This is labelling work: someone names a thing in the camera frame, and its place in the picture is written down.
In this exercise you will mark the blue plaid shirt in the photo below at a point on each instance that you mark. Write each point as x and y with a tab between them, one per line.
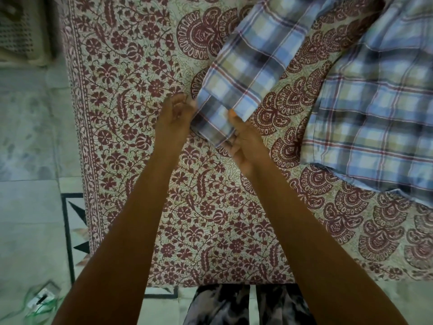
368	108

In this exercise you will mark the person's left hand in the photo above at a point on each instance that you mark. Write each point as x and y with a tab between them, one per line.
173	126

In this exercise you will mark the person's right thumb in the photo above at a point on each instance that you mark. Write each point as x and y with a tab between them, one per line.
236	120

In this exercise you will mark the person's right forearm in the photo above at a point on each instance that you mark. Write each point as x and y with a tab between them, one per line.
314	253

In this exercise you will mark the person's right hand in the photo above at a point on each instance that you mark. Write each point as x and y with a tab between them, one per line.
248	148

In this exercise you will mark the beige plastic basket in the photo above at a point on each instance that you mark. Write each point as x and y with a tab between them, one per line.
20	30

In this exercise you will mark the person's left forearm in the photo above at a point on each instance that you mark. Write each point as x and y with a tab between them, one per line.
135	233

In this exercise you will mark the maroon floral bedsheet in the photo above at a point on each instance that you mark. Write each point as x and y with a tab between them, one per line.
142	81

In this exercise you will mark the person's left fingers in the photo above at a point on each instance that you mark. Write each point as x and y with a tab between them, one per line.
182	101

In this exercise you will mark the white socket box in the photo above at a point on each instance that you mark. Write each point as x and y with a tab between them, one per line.
43	296

